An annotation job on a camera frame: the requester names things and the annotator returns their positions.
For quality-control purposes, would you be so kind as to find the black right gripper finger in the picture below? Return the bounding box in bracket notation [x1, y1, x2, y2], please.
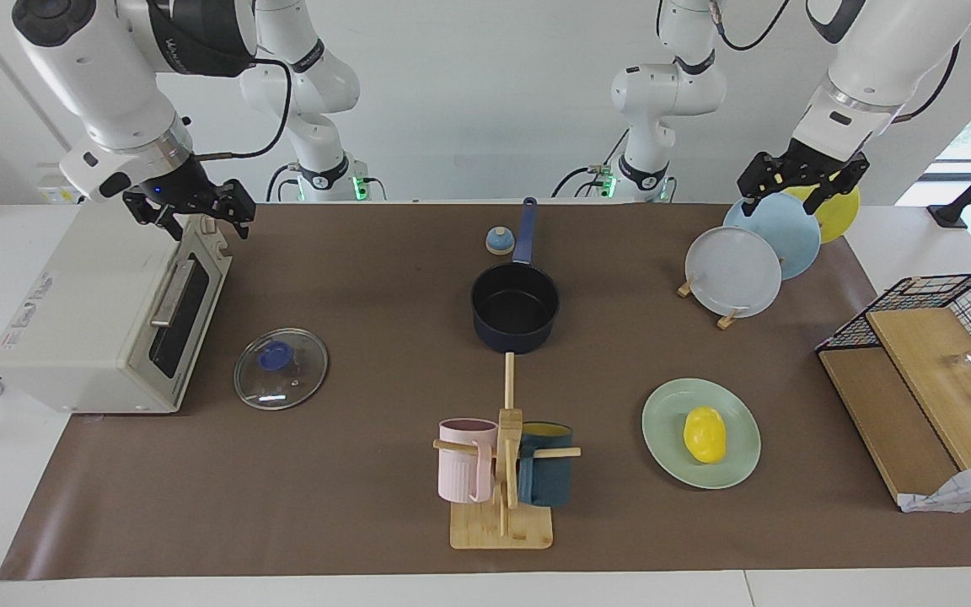
[123, 191, 191, 241]
[203, 179, 256, 241]

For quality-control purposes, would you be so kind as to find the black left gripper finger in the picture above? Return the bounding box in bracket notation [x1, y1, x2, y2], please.
[737, 152, 791, 218]
[806, 156, 871, 216]

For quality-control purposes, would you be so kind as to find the glass lid with blue knob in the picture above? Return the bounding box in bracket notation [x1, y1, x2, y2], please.
[233, 327, 330, 411]

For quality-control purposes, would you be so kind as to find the yellow lemon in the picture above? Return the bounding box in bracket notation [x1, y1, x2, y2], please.
[683, 407, 728, 465]

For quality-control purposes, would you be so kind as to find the yellow plate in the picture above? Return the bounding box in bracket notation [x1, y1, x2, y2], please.
[783, 181, 861, 244]

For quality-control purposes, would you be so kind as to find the light blue plate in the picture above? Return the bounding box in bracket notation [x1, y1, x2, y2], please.
[722, 194, 823, 281]

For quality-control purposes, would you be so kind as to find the grey plate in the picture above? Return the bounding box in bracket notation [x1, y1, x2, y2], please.
[684, 226, 783, 319]

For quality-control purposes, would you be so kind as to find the wooden plate rack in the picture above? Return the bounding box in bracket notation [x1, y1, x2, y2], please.
[677, 274, 743, 330]

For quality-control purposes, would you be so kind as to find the light green plate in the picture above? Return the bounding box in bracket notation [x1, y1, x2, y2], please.
[641, 377, 763, 491]

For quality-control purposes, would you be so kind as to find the white power outlet box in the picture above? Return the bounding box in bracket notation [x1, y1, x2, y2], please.
[37, 173, 86, 206]

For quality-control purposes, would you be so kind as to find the beige toaster oven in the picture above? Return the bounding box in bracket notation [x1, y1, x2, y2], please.
[0, 202, 233, 416]

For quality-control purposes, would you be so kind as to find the brown table mat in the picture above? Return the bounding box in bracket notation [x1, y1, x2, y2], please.
[0, 202, 971, 581]

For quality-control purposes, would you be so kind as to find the pink ribbed mug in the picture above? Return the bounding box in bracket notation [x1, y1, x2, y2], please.
[437, 418, 499, 504]

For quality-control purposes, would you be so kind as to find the dark teal mug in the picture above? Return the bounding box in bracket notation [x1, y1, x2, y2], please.
[518, 422, 575, 508]

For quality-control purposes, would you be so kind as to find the wooden mug tree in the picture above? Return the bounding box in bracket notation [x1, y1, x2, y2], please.
[432, 352, 582, 551]

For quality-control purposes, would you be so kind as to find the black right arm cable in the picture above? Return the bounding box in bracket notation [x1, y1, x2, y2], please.
[195, 59, 293, 161]

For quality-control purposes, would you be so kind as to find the wooden shelf with wire basket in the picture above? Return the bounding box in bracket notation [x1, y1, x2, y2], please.
[815, 272, 971, 507]

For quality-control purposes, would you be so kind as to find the dark blue handled pot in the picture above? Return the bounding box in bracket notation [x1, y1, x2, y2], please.
[470, 197, 561, 354]

